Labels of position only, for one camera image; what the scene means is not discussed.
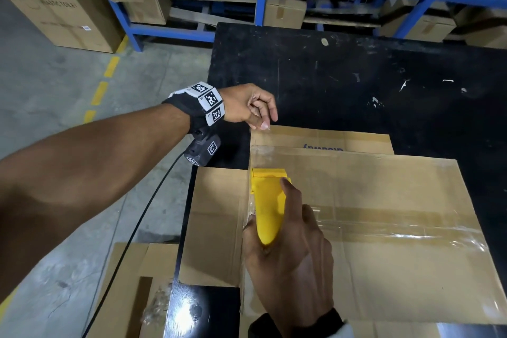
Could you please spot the person's left hand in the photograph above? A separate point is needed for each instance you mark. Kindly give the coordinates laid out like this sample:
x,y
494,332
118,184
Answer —
x,y
237,106

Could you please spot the person's right hand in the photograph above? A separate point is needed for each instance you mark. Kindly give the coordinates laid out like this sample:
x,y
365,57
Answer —
x,y
293,270

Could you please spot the person's right middle finger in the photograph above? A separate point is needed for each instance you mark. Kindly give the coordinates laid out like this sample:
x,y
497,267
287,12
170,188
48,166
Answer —
x,y
313,218

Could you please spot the person's right thumb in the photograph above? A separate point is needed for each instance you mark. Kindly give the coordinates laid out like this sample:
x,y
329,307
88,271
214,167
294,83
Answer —
x,y
250,236

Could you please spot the person's left thumb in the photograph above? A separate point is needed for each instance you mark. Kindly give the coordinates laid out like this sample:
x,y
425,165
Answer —
x,y
258,123

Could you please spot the yellow plastic tape tool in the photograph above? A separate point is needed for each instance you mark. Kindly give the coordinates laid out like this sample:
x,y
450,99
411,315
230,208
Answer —
x,y
267,207

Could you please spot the person's left forearm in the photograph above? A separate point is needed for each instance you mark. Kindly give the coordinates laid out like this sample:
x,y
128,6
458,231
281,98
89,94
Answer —
x,y
79,167

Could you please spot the black wristband with marker tags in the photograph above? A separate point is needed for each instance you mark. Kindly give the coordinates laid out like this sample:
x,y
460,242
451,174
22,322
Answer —
x,y
206,102

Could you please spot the flattened brown cardboard box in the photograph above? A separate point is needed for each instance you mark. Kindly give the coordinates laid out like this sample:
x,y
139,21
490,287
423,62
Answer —
x,y
396,282

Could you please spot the black right wristband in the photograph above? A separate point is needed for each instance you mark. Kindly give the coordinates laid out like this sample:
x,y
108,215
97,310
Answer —
x,y
317,326

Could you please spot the small taped cardboard box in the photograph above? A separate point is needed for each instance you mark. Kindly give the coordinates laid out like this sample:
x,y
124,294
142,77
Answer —
x,y
283,12

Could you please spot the crumpled clear tape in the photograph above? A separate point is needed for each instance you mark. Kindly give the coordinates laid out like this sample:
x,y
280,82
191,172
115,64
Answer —
x,y
158,304

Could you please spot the cardboard sheet on floor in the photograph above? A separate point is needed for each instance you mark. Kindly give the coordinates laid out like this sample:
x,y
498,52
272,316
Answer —
x,y
122,290

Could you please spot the wide taped cardboard box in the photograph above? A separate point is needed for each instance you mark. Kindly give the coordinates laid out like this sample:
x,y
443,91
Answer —
x,y
424,28

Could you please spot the cardboard box with open flaps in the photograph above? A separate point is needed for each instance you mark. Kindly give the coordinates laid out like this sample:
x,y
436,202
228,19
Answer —
x,y
483,30

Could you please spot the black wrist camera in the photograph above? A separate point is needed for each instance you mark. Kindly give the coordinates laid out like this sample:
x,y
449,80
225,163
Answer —
x,y
204,147

